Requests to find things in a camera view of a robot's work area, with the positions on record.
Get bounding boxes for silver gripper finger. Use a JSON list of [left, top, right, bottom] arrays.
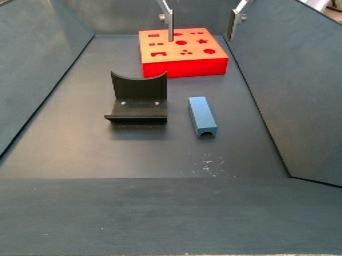
[[156, 0, 174, 42], [227, 0, 250, 41]]

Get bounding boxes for black curved fixture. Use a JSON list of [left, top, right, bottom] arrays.
[[104, 73, 167, 123]]

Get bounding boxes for red shape sorter block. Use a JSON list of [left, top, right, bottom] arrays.
[[139, 28, 229, 78]]

